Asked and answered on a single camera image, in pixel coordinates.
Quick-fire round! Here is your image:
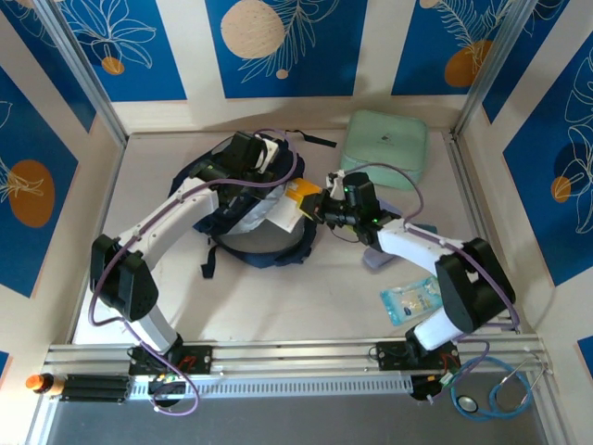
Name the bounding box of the orange emergency stop button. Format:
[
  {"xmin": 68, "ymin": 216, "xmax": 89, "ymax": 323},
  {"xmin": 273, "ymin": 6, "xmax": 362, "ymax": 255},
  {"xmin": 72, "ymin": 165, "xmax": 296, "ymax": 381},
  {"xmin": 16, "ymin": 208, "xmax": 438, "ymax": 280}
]
[{"xmin": 25, "ymin": 373, "xmax": 64, "ymax": 396}]

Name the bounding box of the blue wet wipes packet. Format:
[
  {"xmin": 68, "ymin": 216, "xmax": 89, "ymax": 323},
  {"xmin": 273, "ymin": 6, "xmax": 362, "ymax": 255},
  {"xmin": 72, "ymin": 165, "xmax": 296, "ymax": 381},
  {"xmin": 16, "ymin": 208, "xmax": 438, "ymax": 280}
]
[{"xmin": 379, "ymin": 275, "xmax": 442, "ymax": 328}]

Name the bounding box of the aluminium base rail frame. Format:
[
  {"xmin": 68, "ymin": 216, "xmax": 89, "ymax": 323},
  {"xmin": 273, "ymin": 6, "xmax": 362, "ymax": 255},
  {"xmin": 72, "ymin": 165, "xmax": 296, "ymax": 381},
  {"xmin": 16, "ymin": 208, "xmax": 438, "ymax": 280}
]
[{"xmin": 44, "ymin": 332, "xmax": 555, "ymax": 377}]

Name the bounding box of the aluminium corner post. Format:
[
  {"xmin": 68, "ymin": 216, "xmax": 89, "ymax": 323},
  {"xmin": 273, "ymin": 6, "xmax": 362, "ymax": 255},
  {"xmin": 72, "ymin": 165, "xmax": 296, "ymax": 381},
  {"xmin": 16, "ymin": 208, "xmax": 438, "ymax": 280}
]
[
  {"xmin": 34, "ymin": 0, "xmax": 130, "ymax": 148},
  {"xmin": 456, "ymin": 0, "xmax": 541, "ymax": 139}
]

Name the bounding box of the mint green zip case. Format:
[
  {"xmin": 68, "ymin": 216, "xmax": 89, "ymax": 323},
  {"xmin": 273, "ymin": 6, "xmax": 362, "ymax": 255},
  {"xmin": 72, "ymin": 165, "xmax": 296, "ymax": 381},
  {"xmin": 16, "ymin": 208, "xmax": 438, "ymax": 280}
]
[{"xmin": 340, "ymin": 109, "xmax": 431, "ymax": 192}]

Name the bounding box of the grey slotted cable duct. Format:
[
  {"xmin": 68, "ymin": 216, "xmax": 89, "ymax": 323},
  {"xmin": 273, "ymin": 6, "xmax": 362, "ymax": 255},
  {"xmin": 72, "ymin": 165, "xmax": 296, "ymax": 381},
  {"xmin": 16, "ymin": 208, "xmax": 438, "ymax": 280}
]
[{"xmin": 129, "ymin": 375, "xmax": 413, "ymax": 399}]

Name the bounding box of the aluminium side rail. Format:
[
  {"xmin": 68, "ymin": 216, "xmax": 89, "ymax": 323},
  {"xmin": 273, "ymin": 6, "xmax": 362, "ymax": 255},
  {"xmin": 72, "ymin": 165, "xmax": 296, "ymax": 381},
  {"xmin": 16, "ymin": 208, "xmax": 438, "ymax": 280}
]
[{"xmin": 443, "ymin": 132, "xmax": 524, "ymax": 334}]

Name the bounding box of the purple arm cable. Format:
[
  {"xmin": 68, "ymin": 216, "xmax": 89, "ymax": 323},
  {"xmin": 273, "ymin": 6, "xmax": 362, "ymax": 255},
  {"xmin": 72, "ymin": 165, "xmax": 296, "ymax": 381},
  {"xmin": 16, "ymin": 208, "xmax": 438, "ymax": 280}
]
[
  {"xmin": 87, "ymin": 128, "xmax": 300, "ymax": 416},
  {"xmin": 333, "ymin": 161, "xmax": 520, "ymax": 404}
]

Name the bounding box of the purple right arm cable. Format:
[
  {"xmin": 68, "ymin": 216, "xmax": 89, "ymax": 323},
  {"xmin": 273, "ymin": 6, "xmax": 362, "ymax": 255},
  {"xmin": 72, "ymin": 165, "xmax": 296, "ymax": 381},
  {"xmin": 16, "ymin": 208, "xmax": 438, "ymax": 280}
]
[{"xmin": 333, "ymin": 161, "xmax": 520, "ymax": 404}]

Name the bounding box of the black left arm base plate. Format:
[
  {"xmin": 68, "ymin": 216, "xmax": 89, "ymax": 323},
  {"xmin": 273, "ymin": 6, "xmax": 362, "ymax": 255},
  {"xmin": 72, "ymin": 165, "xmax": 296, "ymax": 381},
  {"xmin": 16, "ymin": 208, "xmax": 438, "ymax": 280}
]
[{"xmin": 128, "ymin": 343, "xmax": 213, "ymax": 376}]

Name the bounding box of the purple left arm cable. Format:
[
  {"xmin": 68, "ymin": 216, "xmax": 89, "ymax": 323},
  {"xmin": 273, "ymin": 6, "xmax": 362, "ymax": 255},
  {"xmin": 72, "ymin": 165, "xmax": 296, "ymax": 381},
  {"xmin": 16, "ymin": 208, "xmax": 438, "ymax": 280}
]
[{"xmin": 87, "ymin": 128, "xmax": 300, "ymax": 416}]

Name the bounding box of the orange yellow packet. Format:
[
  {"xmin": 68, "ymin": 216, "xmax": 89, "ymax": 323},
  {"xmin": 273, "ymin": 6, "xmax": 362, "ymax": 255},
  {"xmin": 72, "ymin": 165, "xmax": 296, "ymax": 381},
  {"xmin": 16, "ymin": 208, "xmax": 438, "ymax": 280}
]
[{"xmin": 271, "ymin": 177, "xmax": 322, "ymax": 235}]

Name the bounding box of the navy blue backpack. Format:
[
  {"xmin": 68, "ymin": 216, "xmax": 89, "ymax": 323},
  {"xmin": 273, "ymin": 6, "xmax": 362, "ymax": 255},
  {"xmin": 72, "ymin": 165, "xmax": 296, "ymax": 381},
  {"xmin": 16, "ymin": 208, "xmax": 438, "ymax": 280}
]
[{"xmin": 167, "ymin": 129, "xmax": 338, "ymax": 280}]

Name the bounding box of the black ribbed block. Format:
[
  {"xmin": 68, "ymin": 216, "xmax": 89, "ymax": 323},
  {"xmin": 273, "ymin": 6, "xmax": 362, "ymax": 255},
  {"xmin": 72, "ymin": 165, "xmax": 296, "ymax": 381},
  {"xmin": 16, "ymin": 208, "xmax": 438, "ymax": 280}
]
[{"xmin": 63, "ymin": 374, "xmax": 130, "ymax": 403}]

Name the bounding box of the lavender grey pouch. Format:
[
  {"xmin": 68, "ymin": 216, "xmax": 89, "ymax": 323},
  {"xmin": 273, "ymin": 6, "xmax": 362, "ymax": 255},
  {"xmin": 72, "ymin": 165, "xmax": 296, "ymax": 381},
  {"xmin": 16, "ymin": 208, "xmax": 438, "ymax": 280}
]
[{"xmin": 360, "ymin": 245, "xmax": 396, "ymax": 273}]

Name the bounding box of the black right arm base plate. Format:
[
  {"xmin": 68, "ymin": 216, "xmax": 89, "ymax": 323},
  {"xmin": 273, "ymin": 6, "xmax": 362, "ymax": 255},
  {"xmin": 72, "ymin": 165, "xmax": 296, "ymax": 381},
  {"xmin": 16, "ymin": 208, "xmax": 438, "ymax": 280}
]
[{"xmin": 375, "ymin": 340, "xmax": 460, "ymax": 372}]

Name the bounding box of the blue stethoscope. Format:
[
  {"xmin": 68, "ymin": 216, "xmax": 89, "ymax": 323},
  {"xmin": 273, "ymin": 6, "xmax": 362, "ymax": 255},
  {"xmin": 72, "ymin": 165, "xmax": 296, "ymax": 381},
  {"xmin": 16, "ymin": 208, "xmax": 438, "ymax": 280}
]
[{"xmin": 451, "ymin": 355, "xmax": 547, "ymax": 422}]

